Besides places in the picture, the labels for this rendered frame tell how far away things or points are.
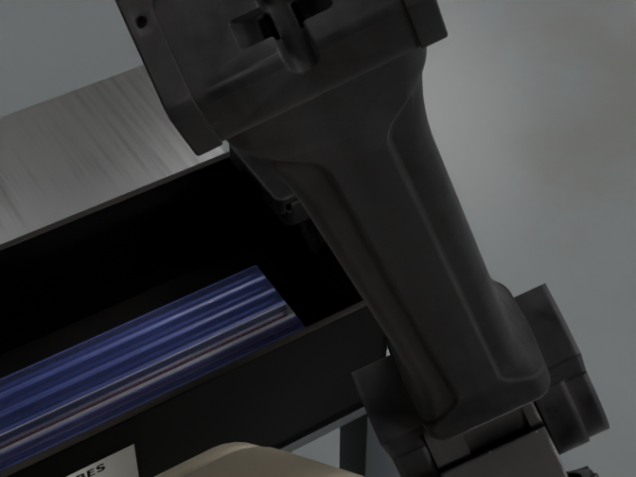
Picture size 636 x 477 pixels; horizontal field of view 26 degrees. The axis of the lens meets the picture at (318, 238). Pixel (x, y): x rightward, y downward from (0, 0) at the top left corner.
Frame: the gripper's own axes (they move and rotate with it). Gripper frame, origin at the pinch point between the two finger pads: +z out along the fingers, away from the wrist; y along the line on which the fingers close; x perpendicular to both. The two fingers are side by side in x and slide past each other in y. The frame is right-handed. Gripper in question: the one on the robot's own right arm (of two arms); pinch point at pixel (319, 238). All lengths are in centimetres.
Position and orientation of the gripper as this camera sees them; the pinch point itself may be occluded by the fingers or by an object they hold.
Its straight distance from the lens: 95.2
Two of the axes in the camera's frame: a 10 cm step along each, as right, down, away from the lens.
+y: -8.5, 3.9, -3.6
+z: 0.0, 6.8, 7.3
